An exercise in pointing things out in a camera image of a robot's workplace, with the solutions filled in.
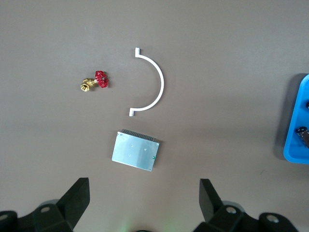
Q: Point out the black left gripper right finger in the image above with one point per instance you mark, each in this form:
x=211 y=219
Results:
x=214 y=210

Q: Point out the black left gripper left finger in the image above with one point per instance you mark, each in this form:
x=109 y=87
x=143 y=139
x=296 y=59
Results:
x=71 y=207

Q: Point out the large brown electrolytic capacitor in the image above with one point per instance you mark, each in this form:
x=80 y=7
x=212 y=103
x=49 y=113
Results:
x=304 y=136

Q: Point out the blue plastic tray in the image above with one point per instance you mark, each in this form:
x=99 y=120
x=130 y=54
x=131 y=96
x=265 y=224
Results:
x=298 y=118

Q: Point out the silver metal box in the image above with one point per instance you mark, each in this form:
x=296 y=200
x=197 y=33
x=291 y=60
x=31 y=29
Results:
x=135 y=152

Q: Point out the brass valve red handwheel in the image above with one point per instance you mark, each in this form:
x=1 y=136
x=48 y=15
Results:
x=96 y=82

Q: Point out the white semicircular bracket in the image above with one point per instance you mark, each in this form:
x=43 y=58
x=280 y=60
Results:
x=161 y=82

